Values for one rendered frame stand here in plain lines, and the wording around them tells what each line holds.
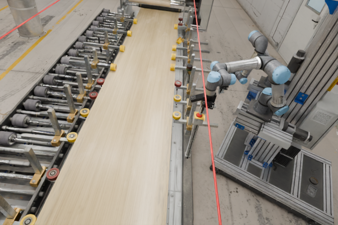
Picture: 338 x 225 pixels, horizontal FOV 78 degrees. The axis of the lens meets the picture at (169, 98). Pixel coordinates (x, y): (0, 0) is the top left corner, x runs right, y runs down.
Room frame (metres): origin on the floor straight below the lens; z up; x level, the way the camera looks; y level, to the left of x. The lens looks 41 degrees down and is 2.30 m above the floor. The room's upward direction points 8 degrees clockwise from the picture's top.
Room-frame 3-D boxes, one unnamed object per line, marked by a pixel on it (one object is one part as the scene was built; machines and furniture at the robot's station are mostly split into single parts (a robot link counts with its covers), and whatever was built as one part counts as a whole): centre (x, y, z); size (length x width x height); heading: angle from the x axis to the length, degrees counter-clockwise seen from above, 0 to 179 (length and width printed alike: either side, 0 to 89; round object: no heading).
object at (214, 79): (1.11, -0.26, 1.54); 0.09 x 0.08 x 0.11; 112
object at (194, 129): (1.11, -0.24, 0.93); 0.05 x 0.04 x 0.45; 2
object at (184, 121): (1.41, -0.29, 0.81); 0.43 x 0.03 x 0.04; 92
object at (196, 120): (1.11, -0.24, 1.18); 0.07 x 0.07 x 0.08; 2
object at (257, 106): (1.50, -0.86, 1.09); 0.15 x 0.15 x 0.10
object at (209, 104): (1.11, -0.27, 1.38); 0.09 x 0.08 x 0.12; 92
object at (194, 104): (1.37, -0.23, 0.91); 0.03 x 0.03 x 0.48; 2
